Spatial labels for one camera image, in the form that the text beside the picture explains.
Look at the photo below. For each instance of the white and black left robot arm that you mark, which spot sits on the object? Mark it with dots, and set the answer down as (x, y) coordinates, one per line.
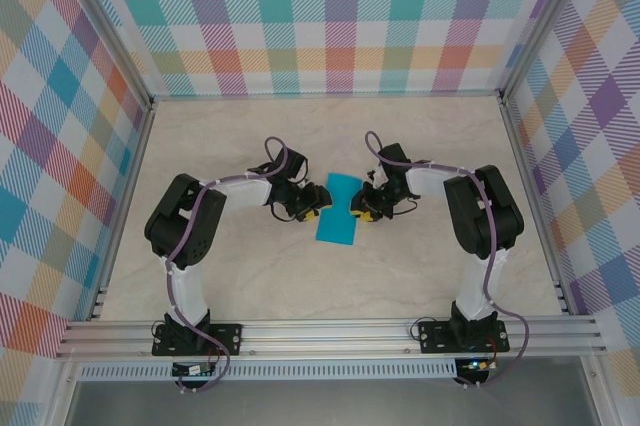
(190, 291)

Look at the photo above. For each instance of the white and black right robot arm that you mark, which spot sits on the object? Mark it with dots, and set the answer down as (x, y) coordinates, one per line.
(475, 291)

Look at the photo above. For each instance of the grey metal shelf panel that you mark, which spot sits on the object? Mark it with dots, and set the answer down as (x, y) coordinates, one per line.
(325, 406)

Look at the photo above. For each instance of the aluminium mounting rail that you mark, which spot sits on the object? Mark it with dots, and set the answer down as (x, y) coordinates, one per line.
(325, 336)

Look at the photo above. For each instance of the aluminium side floor rail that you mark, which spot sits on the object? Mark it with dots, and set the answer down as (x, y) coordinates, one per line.
(536, 196)
(131, 171)

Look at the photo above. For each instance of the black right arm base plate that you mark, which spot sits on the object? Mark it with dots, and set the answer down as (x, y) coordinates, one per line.
(435, 343)

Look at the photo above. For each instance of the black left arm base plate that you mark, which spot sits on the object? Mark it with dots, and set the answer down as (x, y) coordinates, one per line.
(227, 336)

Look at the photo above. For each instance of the aluminium frame post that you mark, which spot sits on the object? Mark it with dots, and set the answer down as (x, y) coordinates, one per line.
(544, 21)
(107, 21)

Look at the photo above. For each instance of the aluminium frame leg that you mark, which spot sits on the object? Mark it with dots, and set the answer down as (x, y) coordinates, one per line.
(62, 396)
(597, 396)

